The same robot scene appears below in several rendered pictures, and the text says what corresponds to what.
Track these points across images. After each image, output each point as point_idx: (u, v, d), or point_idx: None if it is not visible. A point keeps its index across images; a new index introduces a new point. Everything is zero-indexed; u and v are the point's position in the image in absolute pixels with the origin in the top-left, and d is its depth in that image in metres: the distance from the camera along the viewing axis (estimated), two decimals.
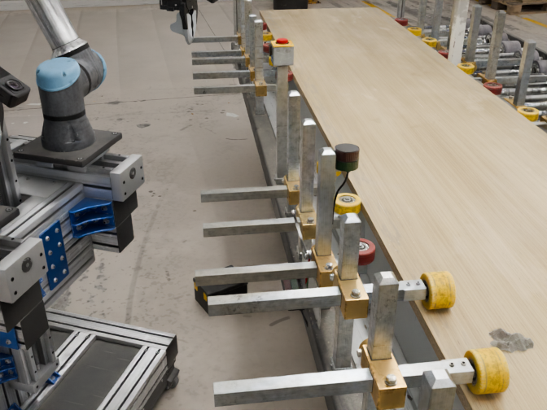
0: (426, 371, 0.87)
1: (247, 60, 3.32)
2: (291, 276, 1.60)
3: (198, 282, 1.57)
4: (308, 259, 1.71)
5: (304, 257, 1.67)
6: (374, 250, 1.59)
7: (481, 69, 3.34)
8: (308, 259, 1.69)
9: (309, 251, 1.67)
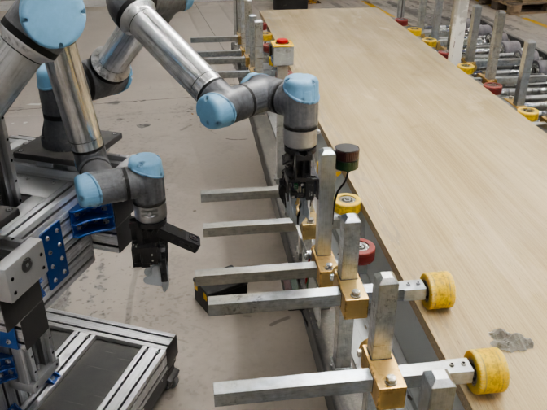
0: (426, 371, 0.87)
1: (247, 60, 3.32)
2: (291, 276, 1.60)
3: (198, 282, 1.57)
4: (308, 259, 1.71)
5: (304, 257, 1.67)
6: (374, 250, 1.59)
7: (481, 69, 3.34)
8: (308, 259, 1.69)
9: (309, 251, 1.67)
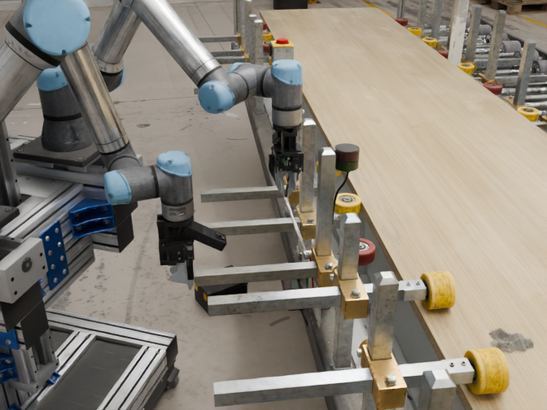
0: (426, 371, 0.87)
1: (247, 60, 3.32)
2: (291, 276, 1.60)
3: (198, 282, 1.57)
4: None
5: (304, 253, 1.67)
6: (374, 250, 1.59)
7: (481, 69, 3.34)
8: (310, 261, 1.67)
9: (308, 250, 1.68)
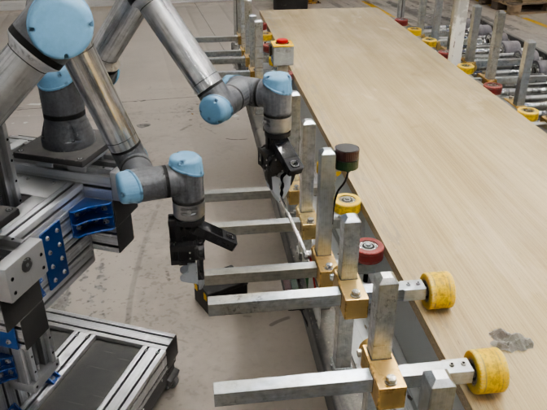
0: (426, 371, 0.87)
1: (247, 60, 3.32)
2: (300, 275, 1.60)
3: (207, 281, 1.58)
4: None
5: (304, 252, 1.67)
6: (383, 250, 1.59)
7: (481, 69, 3.34)
8: (310, 260, 1.67)
9: (308, 250, 1.69)
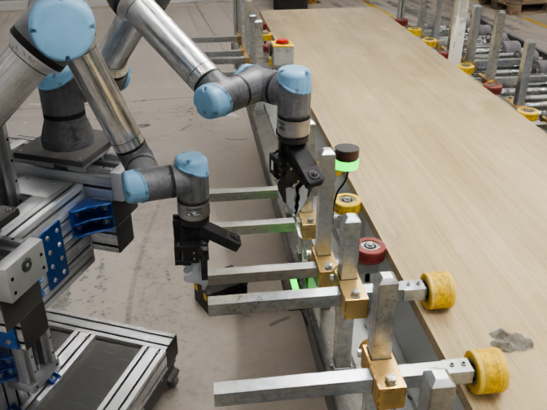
0: (426, 371, 0.87)
1: (247, 60, 3.32)
2: (304, 275, 1.61)
3: (210, 281, 1.58)
4: (308, 259, 1.71)
5: (304, 258, 1.67)
6: (385, 250, 1.59)
7: (481, 69, 3.34)
8: (308, 259, 1.69)
9: (309, 251, 1.67)
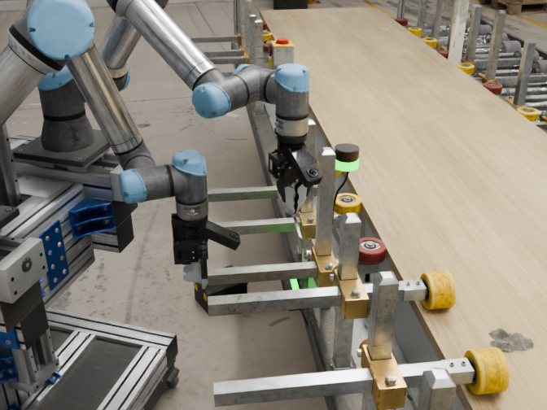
0: (426, 371, 0.87)
1: (247, 60, 3.32)
2: (304, 275, 1.61)
3: (210, 281, 1.58)
4: (308, 259, 1.71)
5: (304, 258, 1.67)
6: (385, 250, 1.59)
7: (481, 69, 3.34)
8: (308, 259, 1.69)
9: (309, 251, 1.67)
